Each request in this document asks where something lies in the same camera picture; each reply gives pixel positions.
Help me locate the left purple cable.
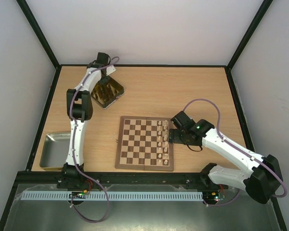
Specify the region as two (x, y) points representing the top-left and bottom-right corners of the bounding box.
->
(67, 56), (120, 223)

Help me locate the wooden chess board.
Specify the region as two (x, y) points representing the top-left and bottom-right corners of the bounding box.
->
(115, 116), (174, 172)

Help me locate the gold tin with dark pieces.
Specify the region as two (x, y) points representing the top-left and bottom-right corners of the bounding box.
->
(91, 76), (125, 109)

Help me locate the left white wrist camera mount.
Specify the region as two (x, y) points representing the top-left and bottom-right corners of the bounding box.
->
(106, 65), (116, 76)

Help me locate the row of light chess pieces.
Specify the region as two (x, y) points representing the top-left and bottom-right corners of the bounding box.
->
(157, 120), (170, 167)

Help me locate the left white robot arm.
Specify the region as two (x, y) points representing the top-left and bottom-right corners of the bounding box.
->
(62, 52), (111, 187)

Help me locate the light blue slotted cable duct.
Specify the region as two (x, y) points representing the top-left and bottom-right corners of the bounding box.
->
(21, 191), (203, 202)

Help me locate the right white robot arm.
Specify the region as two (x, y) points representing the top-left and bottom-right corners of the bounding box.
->
(169, 111), (283, 204)

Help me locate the black aluminium frame rail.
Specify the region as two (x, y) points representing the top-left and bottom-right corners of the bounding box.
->
(14, 169), (234, 190)

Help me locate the silver metal tray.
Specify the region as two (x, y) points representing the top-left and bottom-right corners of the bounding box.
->
(39, 132), (70, 171)

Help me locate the purple cable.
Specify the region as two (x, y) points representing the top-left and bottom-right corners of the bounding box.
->
(183, 98), (288, 207)
(67, 56), (120, 223)

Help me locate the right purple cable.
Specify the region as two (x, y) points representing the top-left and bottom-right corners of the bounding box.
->
(183, 98), (288, 207)

